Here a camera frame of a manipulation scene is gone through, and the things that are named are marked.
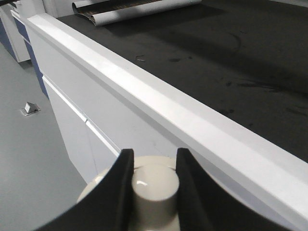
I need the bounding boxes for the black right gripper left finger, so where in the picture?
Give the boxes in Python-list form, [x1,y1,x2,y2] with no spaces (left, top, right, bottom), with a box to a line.
[37,149,134,231]

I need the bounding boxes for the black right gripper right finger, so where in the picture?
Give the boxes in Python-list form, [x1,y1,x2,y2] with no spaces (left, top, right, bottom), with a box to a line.
[176,148,286,231]

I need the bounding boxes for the glass jar with white lid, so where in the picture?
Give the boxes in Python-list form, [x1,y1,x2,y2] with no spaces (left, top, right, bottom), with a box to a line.
[76,155,183,231]

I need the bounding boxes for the white base cabinet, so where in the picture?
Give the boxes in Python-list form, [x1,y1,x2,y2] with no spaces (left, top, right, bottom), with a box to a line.
[19,13,308,231]

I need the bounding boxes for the floor socket box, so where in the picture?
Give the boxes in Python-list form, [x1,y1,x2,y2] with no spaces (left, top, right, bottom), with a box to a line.
[20,102,41,116]

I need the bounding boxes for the blue lab cabinets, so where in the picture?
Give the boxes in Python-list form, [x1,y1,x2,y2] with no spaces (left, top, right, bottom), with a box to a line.
[0,2,48,96]

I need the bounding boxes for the white rolled paper tube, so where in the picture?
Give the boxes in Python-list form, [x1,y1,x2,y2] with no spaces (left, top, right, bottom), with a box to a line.
[72,0,201,26]

